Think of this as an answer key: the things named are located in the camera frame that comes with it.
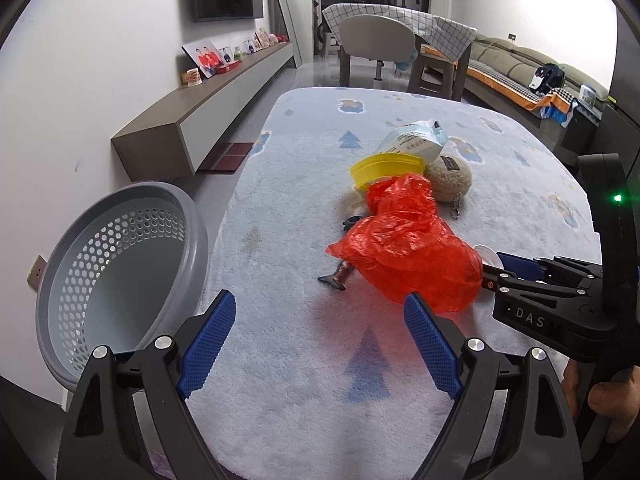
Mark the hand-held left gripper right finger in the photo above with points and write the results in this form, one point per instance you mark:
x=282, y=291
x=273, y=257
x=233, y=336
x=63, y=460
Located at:
x=432, y=347

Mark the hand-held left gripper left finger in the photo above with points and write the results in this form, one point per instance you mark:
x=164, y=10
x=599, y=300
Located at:
x=205, y=347

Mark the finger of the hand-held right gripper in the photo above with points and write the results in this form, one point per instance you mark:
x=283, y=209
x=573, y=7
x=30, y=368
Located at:
x=500, y=281
x=522, y=266

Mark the small clear plastic cup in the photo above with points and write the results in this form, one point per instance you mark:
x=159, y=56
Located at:
x=484, y=257

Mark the orange plastic bag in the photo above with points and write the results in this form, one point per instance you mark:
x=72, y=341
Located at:
x=410, y=250

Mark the grey perforated plastic basket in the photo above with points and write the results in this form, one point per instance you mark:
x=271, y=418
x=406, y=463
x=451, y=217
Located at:
x=115, y=260

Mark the person's right hand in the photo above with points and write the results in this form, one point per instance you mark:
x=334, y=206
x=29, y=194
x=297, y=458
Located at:
x=620, y=400

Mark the dark metal tool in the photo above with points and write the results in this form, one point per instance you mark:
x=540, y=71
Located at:
x=337, y=277

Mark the dark side cabinet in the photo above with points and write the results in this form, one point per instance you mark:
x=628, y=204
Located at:
x=575, y=135

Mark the tan fuzzy tuft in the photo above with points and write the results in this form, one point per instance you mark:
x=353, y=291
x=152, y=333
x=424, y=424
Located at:
x=355, y=205

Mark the blue and checked cloth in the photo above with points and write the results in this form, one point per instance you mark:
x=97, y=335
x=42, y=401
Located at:
x=559, y=107

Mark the white and blue wipes packet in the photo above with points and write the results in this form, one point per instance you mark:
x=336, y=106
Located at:
x=410, y=142

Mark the yellow plastic bowl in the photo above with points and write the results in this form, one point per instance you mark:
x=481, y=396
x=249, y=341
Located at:
x=372, y=172

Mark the white plastic container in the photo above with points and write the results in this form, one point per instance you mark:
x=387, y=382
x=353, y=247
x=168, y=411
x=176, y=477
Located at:
x=587, y=95

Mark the black and white backpack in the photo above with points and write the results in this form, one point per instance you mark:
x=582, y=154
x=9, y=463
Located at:
x=547, y=79

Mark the dark red floor mat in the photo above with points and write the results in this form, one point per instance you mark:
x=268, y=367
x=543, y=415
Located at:
x=227, y=157

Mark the dining table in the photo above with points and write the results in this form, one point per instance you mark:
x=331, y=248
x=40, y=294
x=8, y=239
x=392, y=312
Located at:
x=461, y=77

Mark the wooden stool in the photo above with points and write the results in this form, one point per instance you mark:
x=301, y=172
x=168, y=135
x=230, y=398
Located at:
x=431, y=72

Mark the green sofa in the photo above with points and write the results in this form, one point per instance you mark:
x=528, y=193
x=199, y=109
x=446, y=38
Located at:
x=500, y=52

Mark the light blue bag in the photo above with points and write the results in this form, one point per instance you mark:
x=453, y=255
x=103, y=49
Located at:
x=406, y=60

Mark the grey floating media cabinet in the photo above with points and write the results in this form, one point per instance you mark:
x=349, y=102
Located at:
x=210, y=100

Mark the checked tablecloth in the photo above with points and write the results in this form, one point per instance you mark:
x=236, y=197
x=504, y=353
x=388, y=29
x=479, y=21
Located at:
x=430, y=22

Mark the grey curved-back chair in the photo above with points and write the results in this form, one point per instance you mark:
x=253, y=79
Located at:
x=375, y=40

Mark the paper cup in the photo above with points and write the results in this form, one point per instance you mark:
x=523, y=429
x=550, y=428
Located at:
x=194, y=76

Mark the red tray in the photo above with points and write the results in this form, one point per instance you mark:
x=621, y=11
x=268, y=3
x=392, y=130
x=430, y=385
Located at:
x=230, y=66

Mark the white plastic stool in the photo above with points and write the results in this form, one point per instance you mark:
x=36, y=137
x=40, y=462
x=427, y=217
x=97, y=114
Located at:
x=330, y=44

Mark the row of small ornaments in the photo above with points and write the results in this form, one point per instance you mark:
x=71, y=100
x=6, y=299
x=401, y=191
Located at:
x=265, y=40

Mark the leaning dark framed mirror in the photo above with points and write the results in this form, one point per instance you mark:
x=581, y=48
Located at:
x=287, y=20

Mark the wall power socket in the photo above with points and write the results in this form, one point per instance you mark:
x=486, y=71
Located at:
x=38, y=273

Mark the large photo frame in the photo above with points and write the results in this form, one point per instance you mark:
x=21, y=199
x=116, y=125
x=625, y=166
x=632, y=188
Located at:
x=206, y=58

